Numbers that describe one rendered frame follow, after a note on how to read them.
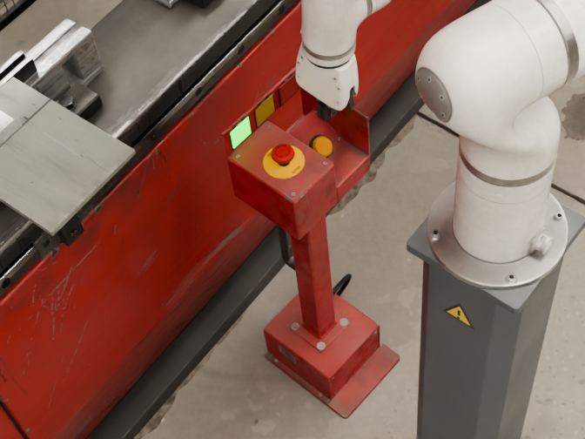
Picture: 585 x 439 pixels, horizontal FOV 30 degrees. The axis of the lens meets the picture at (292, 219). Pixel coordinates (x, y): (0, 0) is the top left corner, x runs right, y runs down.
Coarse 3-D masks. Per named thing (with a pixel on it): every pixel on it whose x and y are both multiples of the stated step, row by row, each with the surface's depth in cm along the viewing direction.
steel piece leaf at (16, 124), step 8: (0, 112) 169; (0, 120) 168; (8, 120) 168; (16, 120) 165; (0, 128) 167; (8, 128) 165; (16, 128) 166; (0, 136) 164; (8, 136) 166; (0, 144) 165
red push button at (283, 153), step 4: (280, 144) 186; (284, 144) 186; (276, 148) 185; (280, 148) 185; (284, 148) 185; (288, 148) 185; (272, 152) 185; (276, 152) 185; (280, 152) 184; (284, 152) 184; (288, 152) 184; (292, 152) 185; (272, 156) 185; (276, 156) 184; (280, 156) 184; (284, 156) 184; (288, 156) 184; (292, 156) 184; (276, 160) 184; (280, 160) 184; (284, 160) 184; (288, 160) 184; (280, 164) 186; (284, 164) 186; (288, 164) 186
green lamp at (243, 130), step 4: (244, 120) 186; (248, 120) 187; (240, 124) 186; (244, 124) 187; (248, 124) 188; (236, 128) 185; (240, 128) 187; (244, 128) 187; (248, 128) 189; (232, 132) 185; (236, 132) 186; (240, 132) 187; (244, 132) 188; (248, 132) 189; (232, 136) 186; (236, 136) 187; (240, 136) 188; (244, 136) 189; (232, 140) 187; (236, 140) 188; (240, 140) 189; (232, 144) 187; (236, 144) 188
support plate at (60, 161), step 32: (0, 96) 171; (32, 96) 170; (32, 128) 167; (64, 128) 166; (96, 128) 166; (0, 160) 164; (32, 160) 163; (64, 160) 163; (96, 160) 162; (128, 160) 163; (0, 192) 160; (32, 192) 160; (64, 192) 159; (96, 192) 160; (64, 224) 157
